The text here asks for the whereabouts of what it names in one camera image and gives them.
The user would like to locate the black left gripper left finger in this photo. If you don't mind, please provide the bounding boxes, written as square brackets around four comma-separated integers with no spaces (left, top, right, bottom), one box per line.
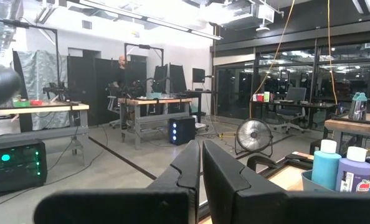
[33,139,202,224]

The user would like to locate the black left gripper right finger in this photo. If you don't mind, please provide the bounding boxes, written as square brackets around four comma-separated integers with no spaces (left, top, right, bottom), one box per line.
[202,139,370,224]

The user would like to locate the teal plastic bin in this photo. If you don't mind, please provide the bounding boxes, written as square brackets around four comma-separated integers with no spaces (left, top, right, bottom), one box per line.
[300,169,337,192]

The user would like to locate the large light blue paint bottle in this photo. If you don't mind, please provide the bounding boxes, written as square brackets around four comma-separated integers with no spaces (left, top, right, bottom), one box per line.
[311,139,343,191]

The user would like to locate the large purple paint bottle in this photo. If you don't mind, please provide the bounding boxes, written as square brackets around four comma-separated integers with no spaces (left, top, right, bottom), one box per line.
[334,146,370,193]

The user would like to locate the black monitor on arm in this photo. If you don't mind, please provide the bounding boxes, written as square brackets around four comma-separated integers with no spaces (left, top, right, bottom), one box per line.
[192,67,206,84]

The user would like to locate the round metal floor fan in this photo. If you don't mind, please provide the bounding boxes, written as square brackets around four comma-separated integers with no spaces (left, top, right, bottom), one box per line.
[234,118,274,158]

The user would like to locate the computer tower blue lights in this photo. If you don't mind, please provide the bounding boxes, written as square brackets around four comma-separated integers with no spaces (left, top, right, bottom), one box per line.
[168,116,196,146]

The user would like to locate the wooden top workbench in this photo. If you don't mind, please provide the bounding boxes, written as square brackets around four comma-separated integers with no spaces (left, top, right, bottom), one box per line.
[0,102,90,166]
[118,96,194,150]
[323,113,370,153]

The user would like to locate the black standing desk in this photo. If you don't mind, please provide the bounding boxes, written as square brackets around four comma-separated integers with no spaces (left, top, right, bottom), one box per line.
[184,90,217,124]

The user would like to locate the long black desk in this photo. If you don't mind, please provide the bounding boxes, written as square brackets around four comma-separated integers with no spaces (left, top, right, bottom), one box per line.
[252,100,338,130]

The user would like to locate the grey office chair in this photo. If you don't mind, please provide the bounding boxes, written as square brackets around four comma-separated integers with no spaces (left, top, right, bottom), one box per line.
[273,86,309,134]

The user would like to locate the black monitor back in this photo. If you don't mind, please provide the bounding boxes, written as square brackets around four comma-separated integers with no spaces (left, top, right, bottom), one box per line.
[168,63,188,93]
[152,64,169,93]

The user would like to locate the person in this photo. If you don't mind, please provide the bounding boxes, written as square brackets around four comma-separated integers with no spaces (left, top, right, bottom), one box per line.
[111,55,128,94]

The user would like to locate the black room divider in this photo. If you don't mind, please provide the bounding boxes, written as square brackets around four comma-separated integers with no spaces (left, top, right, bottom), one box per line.
[66,55,123,127]

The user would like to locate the steel water bottle teal lid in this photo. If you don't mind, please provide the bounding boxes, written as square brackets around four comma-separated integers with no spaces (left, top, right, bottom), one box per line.
[348,91,369,121]

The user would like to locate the computer tower green lights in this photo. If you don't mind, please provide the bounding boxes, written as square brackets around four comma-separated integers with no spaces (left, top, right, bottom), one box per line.
[0,139,48,200]

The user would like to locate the long ceiling light strip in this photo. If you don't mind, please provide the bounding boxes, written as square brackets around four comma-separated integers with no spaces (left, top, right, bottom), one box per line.
[78,0,223,40]

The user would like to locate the grey cloth cover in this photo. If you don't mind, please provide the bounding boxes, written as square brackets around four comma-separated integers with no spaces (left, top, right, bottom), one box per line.
[15,49,70,131]

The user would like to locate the green tray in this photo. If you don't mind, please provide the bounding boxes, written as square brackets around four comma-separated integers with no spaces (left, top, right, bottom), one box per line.
[12,98,31,108]

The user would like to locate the black frame clamp handle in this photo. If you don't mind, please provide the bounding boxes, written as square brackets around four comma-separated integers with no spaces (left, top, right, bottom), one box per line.
[245,154,281,175]

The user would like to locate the white frame office chair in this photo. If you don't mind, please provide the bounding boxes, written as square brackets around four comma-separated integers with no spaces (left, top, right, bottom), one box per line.
[106,85,123,130]

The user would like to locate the black camera rig frame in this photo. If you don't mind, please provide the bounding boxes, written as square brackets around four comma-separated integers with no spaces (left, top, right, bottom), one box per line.
[0,17,63,102]
[123,42,166,94]

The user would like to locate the yellow hanging cable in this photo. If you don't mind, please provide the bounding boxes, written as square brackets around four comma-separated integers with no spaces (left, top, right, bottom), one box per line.
[249,0,296,119]

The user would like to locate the orange hanging cable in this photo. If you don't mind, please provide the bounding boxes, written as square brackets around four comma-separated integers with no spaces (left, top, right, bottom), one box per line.
[326,0,339,106]

